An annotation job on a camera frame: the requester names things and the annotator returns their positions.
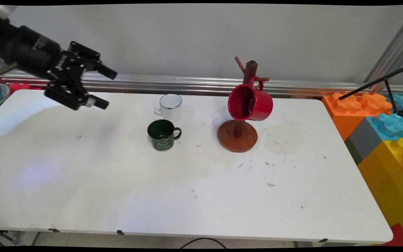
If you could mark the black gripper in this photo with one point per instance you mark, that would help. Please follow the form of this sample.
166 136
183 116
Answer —
30 49

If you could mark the red ceramic mug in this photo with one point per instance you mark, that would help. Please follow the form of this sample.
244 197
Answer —
255 105

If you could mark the red flat toy piece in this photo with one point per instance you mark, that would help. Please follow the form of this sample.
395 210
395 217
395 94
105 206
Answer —
21 86

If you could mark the white enamel mug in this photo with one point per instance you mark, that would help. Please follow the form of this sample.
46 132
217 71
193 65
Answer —
171 108

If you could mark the dark green enamel mug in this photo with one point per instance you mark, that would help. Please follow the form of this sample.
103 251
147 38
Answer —
161 138

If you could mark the brown wooden mug tree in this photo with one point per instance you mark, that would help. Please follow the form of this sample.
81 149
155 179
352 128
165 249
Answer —
238 138

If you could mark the orange giant building block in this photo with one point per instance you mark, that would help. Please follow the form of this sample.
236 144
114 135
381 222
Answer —
345 112

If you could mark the grey giant building block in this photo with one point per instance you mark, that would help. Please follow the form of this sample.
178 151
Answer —
364 138

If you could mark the black tripod stand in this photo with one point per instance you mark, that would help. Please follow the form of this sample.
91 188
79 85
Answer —
380 81

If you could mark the blue giant building block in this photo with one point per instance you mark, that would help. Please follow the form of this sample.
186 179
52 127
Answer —
390 126

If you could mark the yellow giant building block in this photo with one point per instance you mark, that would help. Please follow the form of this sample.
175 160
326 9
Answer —
387 182

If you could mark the red giant building block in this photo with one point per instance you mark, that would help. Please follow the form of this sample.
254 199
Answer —
399 236

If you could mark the aluminium rail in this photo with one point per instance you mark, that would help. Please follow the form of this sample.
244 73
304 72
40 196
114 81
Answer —
205 84

